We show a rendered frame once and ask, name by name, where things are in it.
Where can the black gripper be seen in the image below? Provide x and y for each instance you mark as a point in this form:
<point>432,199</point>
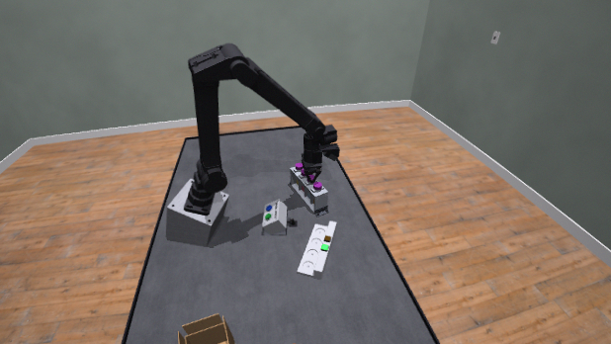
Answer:
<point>310,168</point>

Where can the white tray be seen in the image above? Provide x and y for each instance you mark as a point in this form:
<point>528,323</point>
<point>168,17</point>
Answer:
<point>316,250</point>

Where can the white button housing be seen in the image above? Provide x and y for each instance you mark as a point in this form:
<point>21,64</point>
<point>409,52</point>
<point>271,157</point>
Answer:
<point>275,219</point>

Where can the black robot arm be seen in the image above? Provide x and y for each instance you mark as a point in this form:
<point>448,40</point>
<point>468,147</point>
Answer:
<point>208,69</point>

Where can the brown cardboard box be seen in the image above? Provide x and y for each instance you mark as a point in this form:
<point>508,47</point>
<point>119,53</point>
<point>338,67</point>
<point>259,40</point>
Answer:
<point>211,331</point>

